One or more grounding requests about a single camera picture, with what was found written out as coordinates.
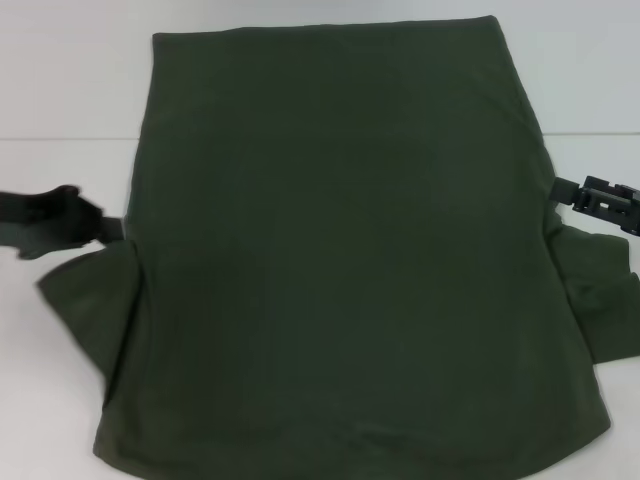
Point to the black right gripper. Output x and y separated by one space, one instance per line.
612 202

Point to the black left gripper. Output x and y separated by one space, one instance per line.
50 215

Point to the dark green shirt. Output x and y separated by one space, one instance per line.
340 250

